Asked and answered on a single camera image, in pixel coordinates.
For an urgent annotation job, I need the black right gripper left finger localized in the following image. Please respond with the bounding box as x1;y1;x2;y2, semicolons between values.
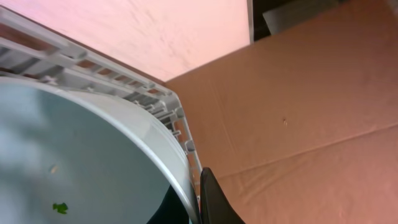
147;186;190;224

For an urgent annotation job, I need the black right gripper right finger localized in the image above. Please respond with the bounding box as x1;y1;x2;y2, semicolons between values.
200;167;244;224

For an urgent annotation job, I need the light blue bowl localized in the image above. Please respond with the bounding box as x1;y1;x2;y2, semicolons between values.
1;77;200;223

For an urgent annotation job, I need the grey plastic dishwasher rack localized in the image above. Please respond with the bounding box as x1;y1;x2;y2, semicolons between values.
1;6;202;195

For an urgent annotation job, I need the brown cardboard sheet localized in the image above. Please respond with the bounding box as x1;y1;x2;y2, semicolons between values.
167;0;397;223

